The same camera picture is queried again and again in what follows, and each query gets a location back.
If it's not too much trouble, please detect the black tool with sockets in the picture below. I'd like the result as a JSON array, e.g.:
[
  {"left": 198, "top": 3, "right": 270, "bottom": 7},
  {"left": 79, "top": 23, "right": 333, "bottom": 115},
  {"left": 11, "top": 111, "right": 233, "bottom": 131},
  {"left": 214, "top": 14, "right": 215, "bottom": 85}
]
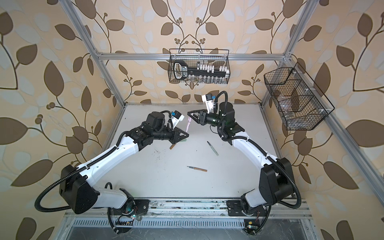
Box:
[{"left": 171, "top": 60, "right": 231, "bottom": 80}]

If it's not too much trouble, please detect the black wire basket back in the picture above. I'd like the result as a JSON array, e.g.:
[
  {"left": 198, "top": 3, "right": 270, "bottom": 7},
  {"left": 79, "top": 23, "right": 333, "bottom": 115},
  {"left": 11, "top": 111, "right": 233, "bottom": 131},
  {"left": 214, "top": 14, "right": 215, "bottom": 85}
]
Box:
[{"left": 168, "top": 48, "right": 231, "bottom": 85}]

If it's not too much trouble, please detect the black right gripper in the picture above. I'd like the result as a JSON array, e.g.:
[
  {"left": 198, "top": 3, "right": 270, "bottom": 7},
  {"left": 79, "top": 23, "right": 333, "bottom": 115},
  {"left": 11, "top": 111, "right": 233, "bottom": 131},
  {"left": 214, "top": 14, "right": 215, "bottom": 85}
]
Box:
[{"left": 188, "top": 109, "right": 226, "bottom": 130}]

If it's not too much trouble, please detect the pink pen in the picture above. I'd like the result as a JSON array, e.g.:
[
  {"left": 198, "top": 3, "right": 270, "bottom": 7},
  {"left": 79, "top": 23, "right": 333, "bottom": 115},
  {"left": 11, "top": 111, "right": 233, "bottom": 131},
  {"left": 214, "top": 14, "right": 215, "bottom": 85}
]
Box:
[{"left": 186, "top": 117, "right": 192, "bottom": 132}]

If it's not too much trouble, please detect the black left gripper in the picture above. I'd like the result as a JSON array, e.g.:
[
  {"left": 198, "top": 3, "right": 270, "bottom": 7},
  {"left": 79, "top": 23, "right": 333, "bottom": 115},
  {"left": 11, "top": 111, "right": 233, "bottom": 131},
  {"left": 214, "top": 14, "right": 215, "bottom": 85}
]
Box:
[{"left": 151, "top": 124, "right": 190, "bottom": 144}]

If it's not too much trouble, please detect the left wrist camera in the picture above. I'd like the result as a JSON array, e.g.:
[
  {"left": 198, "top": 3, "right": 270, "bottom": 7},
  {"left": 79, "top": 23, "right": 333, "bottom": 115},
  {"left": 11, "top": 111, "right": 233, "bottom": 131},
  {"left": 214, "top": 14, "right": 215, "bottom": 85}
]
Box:
[{"left": 170, "top": 111, "right": 185, "bottom": 130}]

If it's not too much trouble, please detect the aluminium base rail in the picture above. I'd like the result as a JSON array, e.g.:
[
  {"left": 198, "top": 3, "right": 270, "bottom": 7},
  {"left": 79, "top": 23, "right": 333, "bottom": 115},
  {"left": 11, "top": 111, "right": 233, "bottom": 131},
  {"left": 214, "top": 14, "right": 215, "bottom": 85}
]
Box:
[{"left": 64, "top": 198, "right": 313, "bottom": 220}]

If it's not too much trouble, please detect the aluminium frame back bar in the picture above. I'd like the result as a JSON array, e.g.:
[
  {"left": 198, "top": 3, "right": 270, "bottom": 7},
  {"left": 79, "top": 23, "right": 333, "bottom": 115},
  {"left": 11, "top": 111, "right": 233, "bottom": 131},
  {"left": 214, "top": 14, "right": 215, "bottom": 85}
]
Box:
[{"left": 96, "top": 52, "right": 285, "bottom": 61}]

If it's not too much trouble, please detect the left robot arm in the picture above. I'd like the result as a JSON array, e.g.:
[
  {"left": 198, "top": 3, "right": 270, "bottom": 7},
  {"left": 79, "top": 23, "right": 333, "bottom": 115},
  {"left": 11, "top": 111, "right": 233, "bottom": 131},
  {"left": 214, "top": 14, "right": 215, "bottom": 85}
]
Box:
[{"left": 59, "top": 111, "right": 189, "bottom": 215}]

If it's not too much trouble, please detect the black wire basket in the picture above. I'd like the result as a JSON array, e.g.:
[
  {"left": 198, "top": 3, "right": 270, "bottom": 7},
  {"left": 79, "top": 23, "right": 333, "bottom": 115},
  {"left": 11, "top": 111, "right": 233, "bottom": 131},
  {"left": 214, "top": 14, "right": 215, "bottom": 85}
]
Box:
[
  {"left": 264, "top": 63, "right": 335, "bottom": 131},
  {"left": 168, "top": 48, "right": 231, "bottom": 85}
]

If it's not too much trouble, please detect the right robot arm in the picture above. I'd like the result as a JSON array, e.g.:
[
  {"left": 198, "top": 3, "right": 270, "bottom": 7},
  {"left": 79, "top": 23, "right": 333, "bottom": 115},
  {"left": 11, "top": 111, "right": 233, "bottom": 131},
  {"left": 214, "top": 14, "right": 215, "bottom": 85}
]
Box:
[{"left": 188, "top": 103, "right": 302, "bottom": 216}]

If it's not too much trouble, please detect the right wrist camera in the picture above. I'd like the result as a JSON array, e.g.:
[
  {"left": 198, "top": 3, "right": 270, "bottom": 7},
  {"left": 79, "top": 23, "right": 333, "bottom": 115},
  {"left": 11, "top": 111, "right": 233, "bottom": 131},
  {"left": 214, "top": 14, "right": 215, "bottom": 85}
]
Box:
[{"left": 202, "top": 94, "right": 218, "bottom": 114}]

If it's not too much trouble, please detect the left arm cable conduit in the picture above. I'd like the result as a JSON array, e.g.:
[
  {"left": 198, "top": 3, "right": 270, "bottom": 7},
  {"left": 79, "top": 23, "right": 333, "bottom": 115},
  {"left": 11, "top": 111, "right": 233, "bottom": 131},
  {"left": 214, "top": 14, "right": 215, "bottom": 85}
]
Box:
[{"left": 34, "top": 109, "right": 173, "bottom": 213}]

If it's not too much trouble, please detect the green pen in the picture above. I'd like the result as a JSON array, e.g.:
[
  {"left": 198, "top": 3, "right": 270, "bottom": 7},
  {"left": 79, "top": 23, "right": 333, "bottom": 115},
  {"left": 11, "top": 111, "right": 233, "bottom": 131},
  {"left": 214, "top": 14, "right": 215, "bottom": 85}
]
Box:
[{"left": 207, "top": 141, "right": 219, "bottom": 156}]

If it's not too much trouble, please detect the aluminium frame post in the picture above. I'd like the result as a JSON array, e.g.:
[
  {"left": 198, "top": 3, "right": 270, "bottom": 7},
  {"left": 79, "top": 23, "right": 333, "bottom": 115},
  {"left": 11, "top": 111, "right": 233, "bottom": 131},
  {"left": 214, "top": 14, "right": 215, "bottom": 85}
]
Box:
[
  {"left": 259, "top": 0, "right": 319, "bottom": 108},
  {"left": 59, "top": 0, "right": 126, "bottom": 108}
]

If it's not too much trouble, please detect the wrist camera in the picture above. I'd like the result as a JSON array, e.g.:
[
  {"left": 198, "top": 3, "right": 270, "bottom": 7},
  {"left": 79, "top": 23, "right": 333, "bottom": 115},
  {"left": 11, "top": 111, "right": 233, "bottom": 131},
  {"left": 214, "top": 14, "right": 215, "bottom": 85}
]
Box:
[
  {"left": 202, "top": 94, "right": 218, "bottom": 114},
  {"left": 170, "top": 111, "right": 185, "bottom": 130}
]

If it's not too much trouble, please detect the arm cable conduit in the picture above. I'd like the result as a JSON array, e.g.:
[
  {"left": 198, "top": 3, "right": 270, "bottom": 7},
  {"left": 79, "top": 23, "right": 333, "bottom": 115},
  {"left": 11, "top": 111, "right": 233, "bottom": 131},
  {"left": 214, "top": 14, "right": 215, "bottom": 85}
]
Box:
[
  {"left": 212, "top": 90, "right": 302, "bottom": 210},
  {"left": 34, "top": 109, "right": 173, "bottom": 213}
]

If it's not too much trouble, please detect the aluminium frame post left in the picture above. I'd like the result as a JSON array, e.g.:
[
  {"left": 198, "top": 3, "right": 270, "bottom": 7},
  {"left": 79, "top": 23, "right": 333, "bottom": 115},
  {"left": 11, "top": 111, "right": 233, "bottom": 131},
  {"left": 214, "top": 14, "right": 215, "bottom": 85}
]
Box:
[{"left": 59, "top": 0, "right": 126, "bottom": 108}]

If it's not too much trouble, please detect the black wire basket right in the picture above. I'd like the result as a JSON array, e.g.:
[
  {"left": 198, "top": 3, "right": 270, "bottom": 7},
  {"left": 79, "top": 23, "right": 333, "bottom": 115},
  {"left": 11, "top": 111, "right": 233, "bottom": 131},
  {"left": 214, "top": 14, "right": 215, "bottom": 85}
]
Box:
[{"left": 264, "top": 63, "right": 335, "bottom": 131}]

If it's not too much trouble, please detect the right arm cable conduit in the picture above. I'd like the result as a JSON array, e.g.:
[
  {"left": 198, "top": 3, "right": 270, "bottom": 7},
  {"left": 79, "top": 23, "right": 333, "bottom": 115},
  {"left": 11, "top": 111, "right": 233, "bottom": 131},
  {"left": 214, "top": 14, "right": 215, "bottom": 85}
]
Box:
[{"left": 212, "top": 90, "right": 302, "bottom": 210}]

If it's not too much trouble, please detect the aluminium frame post right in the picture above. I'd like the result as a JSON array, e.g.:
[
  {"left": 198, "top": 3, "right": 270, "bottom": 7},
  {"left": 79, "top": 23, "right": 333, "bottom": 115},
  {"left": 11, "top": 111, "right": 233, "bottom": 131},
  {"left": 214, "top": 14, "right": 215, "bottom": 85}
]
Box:
[{"left": 259, "top": 0, "right": 319, "bottom": 108}]

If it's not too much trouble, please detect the orange pen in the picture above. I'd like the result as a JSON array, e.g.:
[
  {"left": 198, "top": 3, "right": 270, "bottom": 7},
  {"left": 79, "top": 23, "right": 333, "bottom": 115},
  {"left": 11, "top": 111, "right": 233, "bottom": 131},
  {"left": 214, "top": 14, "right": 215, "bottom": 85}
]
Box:
[{"left": 187, "top": 166, "right": 208, "bottom": 172}]

